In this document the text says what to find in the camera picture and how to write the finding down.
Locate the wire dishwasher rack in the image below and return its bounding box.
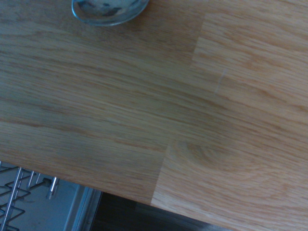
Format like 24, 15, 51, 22
0, 161, 61, 231

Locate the built-in dishwasher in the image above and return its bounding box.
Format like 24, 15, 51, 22
0, 160, 104, 231

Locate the silver metal spoon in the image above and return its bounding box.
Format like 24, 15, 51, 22
71, 0, 149, 27

